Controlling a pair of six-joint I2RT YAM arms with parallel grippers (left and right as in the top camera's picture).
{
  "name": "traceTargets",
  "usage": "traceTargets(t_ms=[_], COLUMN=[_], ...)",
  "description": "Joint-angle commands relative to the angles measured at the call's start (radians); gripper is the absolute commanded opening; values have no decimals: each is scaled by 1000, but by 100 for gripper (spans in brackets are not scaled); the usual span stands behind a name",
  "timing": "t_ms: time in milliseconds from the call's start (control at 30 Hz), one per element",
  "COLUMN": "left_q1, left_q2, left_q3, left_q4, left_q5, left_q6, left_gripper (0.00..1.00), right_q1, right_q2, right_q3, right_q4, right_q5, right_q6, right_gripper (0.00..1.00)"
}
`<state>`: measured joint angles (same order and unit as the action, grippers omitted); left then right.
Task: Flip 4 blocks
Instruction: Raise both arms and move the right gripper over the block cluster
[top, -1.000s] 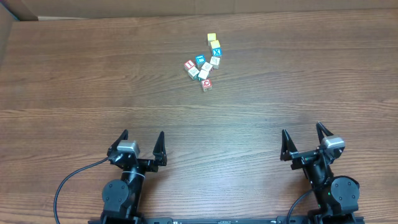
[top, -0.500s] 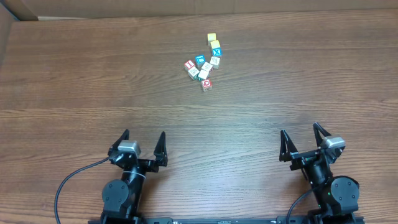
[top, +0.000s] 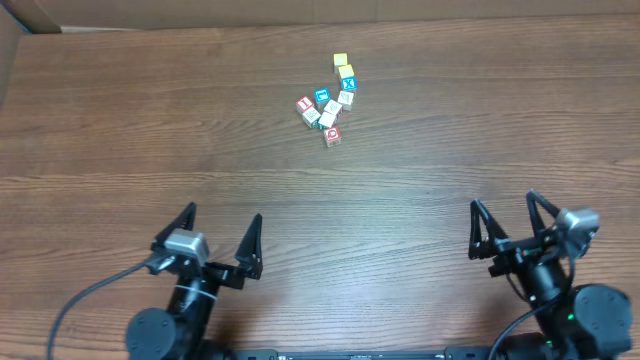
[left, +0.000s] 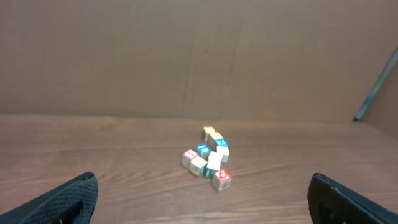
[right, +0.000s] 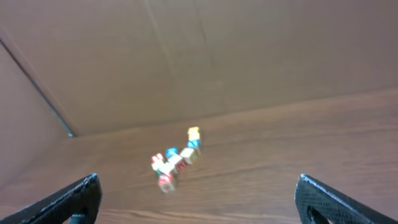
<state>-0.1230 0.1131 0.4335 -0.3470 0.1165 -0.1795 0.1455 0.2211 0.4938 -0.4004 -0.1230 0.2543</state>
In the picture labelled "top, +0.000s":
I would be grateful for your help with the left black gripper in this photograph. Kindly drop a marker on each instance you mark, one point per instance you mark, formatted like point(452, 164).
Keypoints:
point(246, 255)

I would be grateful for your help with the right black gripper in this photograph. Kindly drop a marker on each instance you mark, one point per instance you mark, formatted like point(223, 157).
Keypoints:
point(514, 249)

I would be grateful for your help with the red circle block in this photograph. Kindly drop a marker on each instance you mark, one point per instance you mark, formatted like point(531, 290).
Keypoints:
point(332, 136)

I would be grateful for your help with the white green block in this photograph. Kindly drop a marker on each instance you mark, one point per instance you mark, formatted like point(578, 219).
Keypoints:
point(327, 120)
point(311, 117)

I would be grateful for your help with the red I block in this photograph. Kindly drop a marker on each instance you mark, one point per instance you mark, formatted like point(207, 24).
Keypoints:
point(304, 104)

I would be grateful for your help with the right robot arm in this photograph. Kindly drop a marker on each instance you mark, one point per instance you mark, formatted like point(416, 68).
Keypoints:
point(565, 320)

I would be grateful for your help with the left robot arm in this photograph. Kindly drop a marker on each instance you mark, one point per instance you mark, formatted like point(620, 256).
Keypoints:
point(178, 331)

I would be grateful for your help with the white block centre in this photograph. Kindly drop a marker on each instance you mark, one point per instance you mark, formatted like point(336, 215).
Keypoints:
point(333, 108)

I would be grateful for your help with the blue picture block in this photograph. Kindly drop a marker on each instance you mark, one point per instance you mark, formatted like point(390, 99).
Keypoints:
point(322, 97)

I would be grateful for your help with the white block right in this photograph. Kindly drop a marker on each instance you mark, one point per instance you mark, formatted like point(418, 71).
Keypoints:
point(346, 99)

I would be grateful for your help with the blue X block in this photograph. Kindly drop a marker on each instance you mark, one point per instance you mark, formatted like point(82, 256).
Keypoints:
point(349, 84)

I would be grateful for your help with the yellow block near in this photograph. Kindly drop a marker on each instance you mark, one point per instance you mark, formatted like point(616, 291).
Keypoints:
point(346, 71)

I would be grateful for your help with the yellow block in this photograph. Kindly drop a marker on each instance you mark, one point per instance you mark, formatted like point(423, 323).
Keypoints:
point(339, 60)
point(346, 71)

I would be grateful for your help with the yellow block far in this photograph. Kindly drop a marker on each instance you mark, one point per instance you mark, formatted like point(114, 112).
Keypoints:
point(339, 60)

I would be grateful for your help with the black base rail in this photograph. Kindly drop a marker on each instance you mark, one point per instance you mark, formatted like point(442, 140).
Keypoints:
point(449, 353)

